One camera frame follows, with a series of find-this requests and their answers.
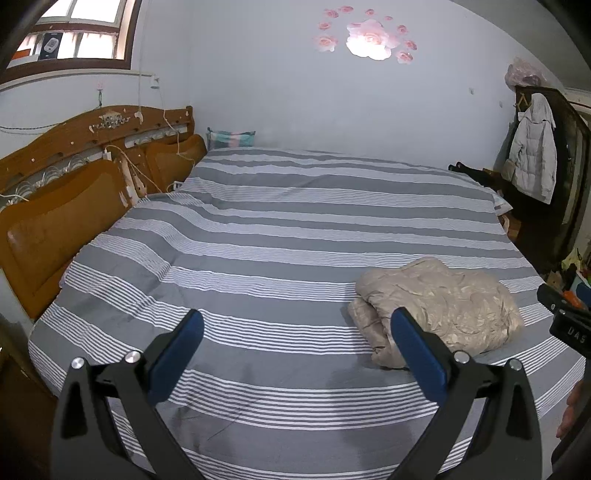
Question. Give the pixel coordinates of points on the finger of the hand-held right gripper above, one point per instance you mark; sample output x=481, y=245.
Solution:
x=551, y=297

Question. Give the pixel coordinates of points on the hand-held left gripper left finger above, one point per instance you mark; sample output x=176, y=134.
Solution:
x=178, y=353

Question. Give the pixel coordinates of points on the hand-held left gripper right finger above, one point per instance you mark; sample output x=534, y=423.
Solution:
x=418, y=355

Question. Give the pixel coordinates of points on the beige puffer jacket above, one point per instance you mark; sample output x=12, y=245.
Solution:
x=438, y=309

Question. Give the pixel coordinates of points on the person's right hand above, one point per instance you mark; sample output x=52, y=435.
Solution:
x=572, y=410

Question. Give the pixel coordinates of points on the colourful clutter pile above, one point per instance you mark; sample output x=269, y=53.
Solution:
x=572, y=277

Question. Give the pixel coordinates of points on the dark wooden wardrobe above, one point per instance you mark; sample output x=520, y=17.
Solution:
x=565, y=184

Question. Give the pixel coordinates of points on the grey white striped bed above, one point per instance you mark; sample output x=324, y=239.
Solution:
x=258, y=240

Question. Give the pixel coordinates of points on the black object beside bed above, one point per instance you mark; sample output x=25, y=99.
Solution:
x=475, y=173

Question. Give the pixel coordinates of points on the white hanging jacket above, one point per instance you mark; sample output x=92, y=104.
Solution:
x=531, y=152

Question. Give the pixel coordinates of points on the brown wooden nightstand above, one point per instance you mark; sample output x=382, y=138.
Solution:
x=23, y=410

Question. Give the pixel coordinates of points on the brown wooden headboard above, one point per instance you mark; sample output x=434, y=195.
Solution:
x=55, y=221

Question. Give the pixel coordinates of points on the white power strip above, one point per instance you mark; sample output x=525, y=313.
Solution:
x=135, y=177

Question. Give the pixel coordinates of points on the teal plaid pillow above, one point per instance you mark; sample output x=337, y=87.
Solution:
x=231, y=138

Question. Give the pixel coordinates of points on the pink plastic bag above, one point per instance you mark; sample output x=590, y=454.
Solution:
x=524, y=74

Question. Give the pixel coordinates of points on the blue white box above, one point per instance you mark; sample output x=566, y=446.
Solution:
x=49, y=47

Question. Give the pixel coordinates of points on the wooden framed window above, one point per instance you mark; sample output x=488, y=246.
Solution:
x=83, y=32

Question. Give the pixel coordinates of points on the pink flower wall decal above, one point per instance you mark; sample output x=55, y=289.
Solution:
x=369, y=37

